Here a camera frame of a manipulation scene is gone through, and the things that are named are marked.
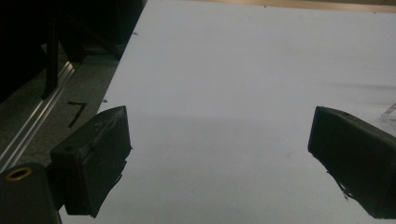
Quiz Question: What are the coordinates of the dark cabinet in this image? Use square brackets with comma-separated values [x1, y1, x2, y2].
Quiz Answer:
[59, 0, 148, 61]

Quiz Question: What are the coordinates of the black metal stand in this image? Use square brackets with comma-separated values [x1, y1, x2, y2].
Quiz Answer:
[41, 8, 61, 101]

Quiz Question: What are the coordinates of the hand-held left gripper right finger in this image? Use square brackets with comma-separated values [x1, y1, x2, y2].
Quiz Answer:
[307, 105, 396, 219]

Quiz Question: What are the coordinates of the metal floor rail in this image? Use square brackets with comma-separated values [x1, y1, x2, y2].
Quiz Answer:
[0, 60, 76, 174]

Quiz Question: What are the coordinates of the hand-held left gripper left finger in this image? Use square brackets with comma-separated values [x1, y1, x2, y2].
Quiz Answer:
[49, 105, 133, 218]

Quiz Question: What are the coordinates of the wooden table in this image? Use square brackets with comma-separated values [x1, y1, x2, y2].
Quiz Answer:
[192, 0, 396, 14]

